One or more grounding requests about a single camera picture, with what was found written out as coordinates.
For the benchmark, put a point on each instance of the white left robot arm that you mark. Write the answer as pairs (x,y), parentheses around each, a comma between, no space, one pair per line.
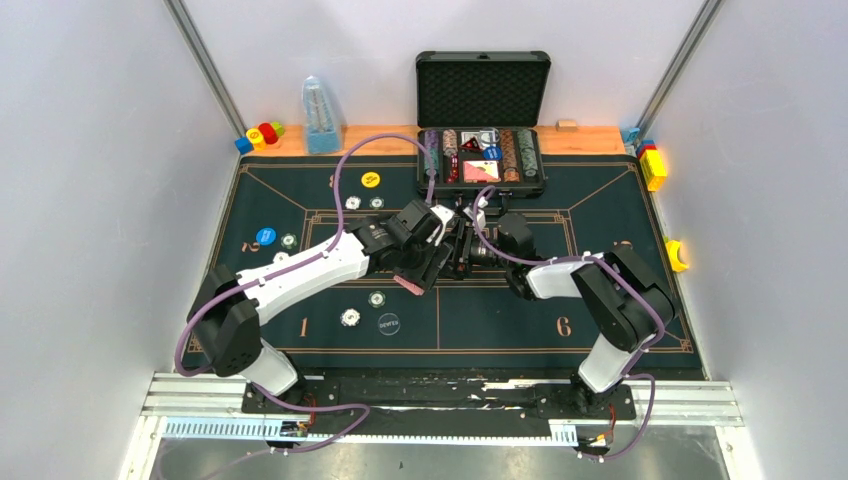
(230,308)

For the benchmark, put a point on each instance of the pink-white chip row in case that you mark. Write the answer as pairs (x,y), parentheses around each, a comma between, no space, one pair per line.
(449,142)

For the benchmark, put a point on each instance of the yellow big blind button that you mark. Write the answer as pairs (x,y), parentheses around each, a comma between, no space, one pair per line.
(370,180)

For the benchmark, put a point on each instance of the clear dealer button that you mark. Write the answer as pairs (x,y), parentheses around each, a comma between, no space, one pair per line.
(388,324)

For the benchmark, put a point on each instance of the purple-green chip row in case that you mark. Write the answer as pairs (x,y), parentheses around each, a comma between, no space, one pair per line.
(432,156)

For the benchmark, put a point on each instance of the blue toy cube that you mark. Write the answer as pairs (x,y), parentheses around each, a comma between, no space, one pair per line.
(244,145)

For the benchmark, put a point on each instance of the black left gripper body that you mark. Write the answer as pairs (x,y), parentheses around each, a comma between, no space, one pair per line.
(429,263)

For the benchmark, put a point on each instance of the blue small blind button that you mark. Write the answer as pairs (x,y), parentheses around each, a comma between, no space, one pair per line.
(266,236)

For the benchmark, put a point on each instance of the small wooden block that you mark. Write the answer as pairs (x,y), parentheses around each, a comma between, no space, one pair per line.
(564,125)

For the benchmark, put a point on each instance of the blue button in case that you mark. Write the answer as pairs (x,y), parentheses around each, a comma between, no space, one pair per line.
(492,153)

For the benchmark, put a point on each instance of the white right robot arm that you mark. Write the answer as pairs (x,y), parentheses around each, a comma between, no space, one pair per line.
(630,305)

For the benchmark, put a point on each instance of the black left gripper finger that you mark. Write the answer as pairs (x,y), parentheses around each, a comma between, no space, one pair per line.
(410,269)
(428,270)

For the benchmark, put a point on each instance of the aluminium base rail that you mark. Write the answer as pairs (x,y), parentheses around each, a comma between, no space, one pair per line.
(511,413)

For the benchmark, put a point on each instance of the red toy cylinder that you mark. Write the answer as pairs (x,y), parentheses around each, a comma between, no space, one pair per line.
(268,133)

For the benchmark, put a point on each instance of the yellow toy cylinder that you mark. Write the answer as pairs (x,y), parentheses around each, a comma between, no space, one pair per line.
(256,139)

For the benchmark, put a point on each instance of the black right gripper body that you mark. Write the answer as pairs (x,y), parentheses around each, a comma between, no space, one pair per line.
(485,252)

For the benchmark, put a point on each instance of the green poker table mat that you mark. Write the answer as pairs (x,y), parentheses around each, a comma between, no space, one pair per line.
(591,203)

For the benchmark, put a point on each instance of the orange chip row in case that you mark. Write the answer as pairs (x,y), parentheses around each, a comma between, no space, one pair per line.
(509,158)

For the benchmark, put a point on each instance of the white-blue poker chip stack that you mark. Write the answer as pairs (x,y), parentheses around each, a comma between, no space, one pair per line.
(350,317)

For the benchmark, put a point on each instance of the green toy block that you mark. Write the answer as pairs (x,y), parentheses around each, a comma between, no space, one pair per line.
(278,128)

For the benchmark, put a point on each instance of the playing card deck in case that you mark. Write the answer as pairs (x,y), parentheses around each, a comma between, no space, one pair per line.
(481,171)

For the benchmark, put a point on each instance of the yellow toy block right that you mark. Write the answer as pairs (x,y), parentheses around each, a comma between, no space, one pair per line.
(651,165)

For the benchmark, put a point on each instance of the black poker chip case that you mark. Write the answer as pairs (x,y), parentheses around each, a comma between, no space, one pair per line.
(478,94)

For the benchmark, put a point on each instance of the yellow curved toy piece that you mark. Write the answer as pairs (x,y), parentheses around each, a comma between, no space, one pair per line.
(674,250)

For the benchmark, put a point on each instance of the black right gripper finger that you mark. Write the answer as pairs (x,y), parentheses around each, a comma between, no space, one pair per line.
(460,235)
(459,267)

